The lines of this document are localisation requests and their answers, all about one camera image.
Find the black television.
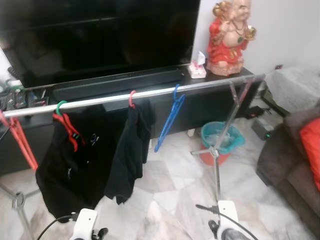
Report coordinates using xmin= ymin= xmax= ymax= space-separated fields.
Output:
xmin=0 ymin=0 xmax=201 ymax=87

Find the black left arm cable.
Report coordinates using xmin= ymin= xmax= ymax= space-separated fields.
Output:
xmin=36 ymin=214 xmax=76 ymax=240

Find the white tissue box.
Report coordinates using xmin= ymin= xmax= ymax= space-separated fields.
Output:
xmin=189 ymin=51 xmax=207 ymax=79

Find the silver clothes rack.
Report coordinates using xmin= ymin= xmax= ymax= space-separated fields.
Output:
xmin=0 ymin=74 xmax=267 ymax=240

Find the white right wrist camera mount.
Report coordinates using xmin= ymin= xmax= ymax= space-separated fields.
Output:
xmin=217 ymin=200 xmax=241 ymax=236

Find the red bin with teal bag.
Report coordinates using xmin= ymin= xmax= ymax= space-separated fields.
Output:
xmin=200 ymin=121 xmax=246 ymax=166

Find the red laughing Buddha statue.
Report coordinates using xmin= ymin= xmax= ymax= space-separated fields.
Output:
xmin=206 ymin=0 xmax=257 ymax=77

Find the red cushion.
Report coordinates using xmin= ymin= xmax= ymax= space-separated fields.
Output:
xmin=300 ymin=118 xmax=320 ymax=191

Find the black soundbar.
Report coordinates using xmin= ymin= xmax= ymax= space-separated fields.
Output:
xmin=51 ymin=69 xmax=184 ymax=102

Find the black t-shirt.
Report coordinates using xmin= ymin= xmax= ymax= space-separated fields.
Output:
xmin=35 ymin=106 xmax=132 ymax=221

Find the blue plastic hanger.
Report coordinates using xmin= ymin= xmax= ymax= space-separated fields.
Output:
xmin=154 ymin=84 xmax=186 ymax=153

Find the grey cloth-covered box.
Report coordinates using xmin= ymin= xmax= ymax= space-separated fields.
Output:
xmin=264 ymin=65 xmax=320 ymax=113

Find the red hanger with green hook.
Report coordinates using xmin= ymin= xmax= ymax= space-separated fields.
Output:
xmin=52 ymin=100 xmax=85 ymax=152

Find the black TV console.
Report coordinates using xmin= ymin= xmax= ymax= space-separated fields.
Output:
xmin=0 ymin=64 xmax=267 ymax=177

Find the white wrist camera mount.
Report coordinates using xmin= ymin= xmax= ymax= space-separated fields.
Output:
xmin=217 ymin=200 xmax=241 ymax=236
xmin=70 ymin=208 xmax=99 ymax=240

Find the black garment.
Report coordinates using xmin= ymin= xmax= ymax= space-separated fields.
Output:
xmin=104 ymin=99 xmax=157 ymax=205

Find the dark grey sofa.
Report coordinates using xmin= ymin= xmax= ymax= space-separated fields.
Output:
xmin=256 ymin=106 xmax=320 ymax=238

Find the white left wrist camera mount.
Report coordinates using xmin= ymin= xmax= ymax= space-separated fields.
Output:
xmin=70 ymin=208 xmax=99 ymax=240

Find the black box with green light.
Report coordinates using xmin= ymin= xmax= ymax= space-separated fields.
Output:
xmin=251 ymin=120 xmax=275 ymax=141

